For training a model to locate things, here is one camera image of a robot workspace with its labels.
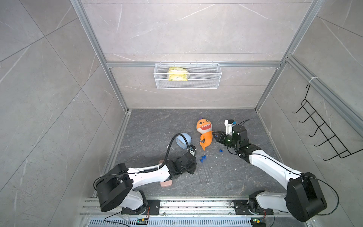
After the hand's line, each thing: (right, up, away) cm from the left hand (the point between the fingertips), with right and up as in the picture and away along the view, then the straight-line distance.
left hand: (195, 160), depth 83 cm
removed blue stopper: (+18, +3, +11) cm, 22 cm away
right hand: (+11, +16, 0) cm, 20 cm away
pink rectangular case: (-16, -12, -4) cm, 20 cm away
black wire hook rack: (+59, +11, -26) cm, 66 cm away
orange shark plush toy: (+8, +20, +15) cm, 26 cm away
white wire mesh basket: (+5, +56, +17) cm, 59 cm away
